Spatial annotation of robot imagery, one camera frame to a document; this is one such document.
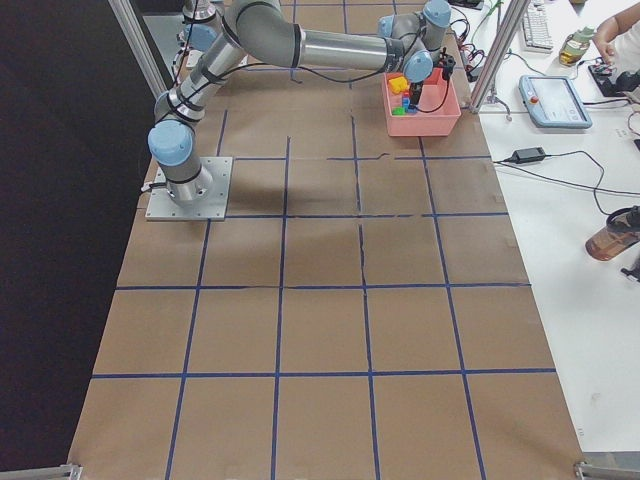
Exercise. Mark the pink plastic box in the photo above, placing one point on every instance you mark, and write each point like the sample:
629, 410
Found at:
438, 114

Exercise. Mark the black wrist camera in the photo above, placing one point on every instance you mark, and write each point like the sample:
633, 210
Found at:
446, 63

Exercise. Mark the white keyboard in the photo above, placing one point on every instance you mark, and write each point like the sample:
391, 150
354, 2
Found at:
534, 29

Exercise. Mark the person hand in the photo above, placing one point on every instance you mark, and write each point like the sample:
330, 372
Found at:
605, 48

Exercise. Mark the blue toy block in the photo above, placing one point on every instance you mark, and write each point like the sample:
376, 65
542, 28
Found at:
406, 105

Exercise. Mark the small green yellow bottle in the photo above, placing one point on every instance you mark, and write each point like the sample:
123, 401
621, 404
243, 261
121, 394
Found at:
575, 46

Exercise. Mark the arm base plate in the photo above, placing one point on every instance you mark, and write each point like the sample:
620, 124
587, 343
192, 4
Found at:
205, 197

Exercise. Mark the blue teach pendant tablet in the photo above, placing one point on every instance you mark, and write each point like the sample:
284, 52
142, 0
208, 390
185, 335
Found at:
553, 102

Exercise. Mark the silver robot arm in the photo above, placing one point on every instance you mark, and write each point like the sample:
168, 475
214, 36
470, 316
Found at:
201, 26
410, 44

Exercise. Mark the yellow toy block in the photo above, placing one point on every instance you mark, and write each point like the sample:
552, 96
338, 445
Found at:
398, 85

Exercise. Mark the brown drink bottle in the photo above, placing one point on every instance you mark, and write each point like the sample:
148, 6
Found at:
620, 232

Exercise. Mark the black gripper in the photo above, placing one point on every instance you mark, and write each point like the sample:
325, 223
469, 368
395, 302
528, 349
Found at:
416, 91

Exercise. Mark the aluminium frame post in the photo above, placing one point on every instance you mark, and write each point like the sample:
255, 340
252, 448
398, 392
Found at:
504, 36

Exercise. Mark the black power adapter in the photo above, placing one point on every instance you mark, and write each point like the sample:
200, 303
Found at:
528, 155

